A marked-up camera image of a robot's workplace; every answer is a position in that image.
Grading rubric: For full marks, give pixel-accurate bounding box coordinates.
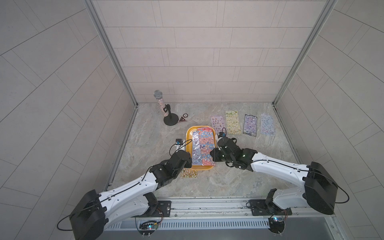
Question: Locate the rhinestone microphone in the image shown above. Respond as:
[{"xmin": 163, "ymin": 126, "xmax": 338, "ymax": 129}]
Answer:
[{"xmin": 154, "ymin": 90, "xmax": 169, "ymax": 117}]

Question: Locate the circuit board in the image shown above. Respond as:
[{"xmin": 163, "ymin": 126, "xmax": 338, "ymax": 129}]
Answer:
[
  {"xmin": 139, "ymin": 221, "xmax": 159, "ymax": 231},
  {"xmin": 268, "ymin": 216, "xmax": 285, "ymax": 227}
]

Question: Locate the panda sticker sheet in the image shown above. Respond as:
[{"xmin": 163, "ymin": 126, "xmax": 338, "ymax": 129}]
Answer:
[{"xmin": 181, "ymin": 168, "xmax": 198, "ymax": 178}]

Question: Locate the yellow storage box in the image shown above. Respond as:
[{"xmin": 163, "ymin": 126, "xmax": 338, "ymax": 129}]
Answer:
[{"xmin": 186, "ymin": 126, "xmax": 216, "ymax": 171}]

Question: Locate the pink sticker sheet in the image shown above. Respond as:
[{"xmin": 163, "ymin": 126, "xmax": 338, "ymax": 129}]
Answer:
[{"xmin": 211, "ymin": 116, "xmax": 227, "ymax": 135}]

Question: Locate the black microphone stand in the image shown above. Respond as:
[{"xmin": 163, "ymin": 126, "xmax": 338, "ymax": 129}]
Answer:
[{"xmin": 164, "ymin": 104, "xmax": 179, "ymax": 126}]

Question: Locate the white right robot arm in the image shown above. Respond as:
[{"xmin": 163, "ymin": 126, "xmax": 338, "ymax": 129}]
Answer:
[{"xmin": 210, "ymin": 137, "xmax": 339, "ymax": 215}]

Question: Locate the right circuit board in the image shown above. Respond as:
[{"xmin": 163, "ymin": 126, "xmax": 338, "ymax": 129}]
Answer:
[{"xmin": 268, "ymin": 216, "xmax": 285, "ymax": 227}]

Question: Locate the left circuit board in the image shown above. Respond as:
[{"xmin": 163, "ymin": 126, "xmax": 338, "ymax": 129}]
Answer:
[{"xmin": 139, "ymin": 221, "xmax": 159, "ymax": 231}]

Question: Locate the yellow-green sticker sheet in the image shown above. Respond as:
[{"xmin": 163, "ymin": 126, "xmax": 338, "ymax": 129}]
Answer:
[{"xmin": 226, "ymin": 111, "xmax": 242, "ymax": 135}]

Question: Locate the blue puffy sticker sheet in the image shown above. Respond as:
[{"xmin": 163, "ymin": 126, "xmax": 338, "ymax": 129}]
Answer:
[{"xmin": 192, "ymin": 130, "xmax": 203, "ymax": 166}]

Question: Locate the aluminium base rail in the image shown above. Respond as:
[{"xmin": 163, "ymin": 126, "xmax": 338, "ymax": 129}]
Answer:
[{"xmin": 131, "ymin": 196, "xmax": 335, "ymax": 220}]

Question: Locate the red blue sticker sheet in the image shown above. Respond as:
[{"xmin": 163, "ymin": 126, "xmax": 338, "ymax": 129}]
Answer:
[{"xmin": 198, "ymin": 127, "xmax": 216, "ymax": 166}]

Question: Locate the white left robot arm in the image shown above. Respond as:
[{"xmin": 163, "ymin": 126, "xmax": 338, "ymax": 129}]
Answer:
[{"xmin": 69, "ymin": 150, "xmax": 192, "ymax": 240}]

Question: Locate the light blue sticker sheet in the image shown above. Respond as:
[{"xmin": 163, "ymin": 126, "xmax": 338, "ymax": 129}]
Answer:
[{"xmin": 261, "ymin": 114, "xmax": 275, "ymax": 136}]

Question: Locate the purple bonbon sticker sheet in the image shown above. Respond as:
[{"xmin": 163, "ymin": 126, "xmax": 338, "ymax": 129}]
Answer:
[{"xmin": 243, "ymin": 114, "xmax": 258, "ymax": 137}]

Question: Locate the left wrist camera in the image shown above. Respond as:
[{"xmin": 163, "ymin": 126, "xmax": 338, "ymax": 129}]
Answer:
[{"xmin": 175, "ymin": 139, "xmax": 184, "ymax": 152}]

